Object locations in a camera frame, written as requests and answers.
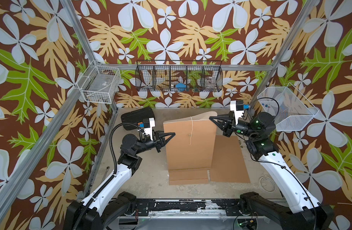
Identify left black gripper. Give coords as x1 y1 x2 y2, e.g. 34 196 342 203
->
133 131 173 157

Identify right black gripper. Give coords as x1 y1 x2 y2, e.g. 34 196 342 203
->
212 114 259 142

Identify brown file bag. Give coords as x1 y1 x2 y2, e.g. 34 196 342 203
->
168 169 209 186
209 135 250 183
163 111 217 171

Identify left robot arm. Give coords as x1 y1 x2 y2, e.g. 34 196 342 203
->
63 131 176 230

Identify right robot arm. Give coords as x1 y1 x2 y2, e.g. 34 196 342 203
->
209 112 335 230

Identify blue object in basket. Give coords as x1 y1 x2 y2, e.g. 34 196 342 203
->
176 83 187 92

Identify white mesh basket right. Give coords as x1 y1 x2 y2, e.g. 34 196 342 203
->
257 83 319 132

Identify clear round lid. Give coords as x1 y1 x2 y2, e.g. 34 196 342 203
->
259 176 276 193

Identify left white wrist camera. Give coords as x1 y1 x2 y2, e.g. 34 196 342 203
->
138 117 155 140

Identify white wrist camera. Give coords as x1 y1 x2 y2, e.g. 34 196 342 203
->
230 100 249 124
138 117 155 140

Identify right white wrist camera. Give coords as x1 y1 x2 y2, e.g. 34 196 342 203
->
230 100 249 124

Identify black wire basket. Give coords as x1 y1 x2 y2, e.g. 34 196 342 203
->
134 60 223 93

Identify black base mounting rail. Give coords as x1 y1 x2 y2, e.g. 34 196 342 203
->
124 198 257 217

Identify white wire basket left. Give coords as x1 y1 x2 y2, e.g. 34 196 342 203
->
77 65 121 104

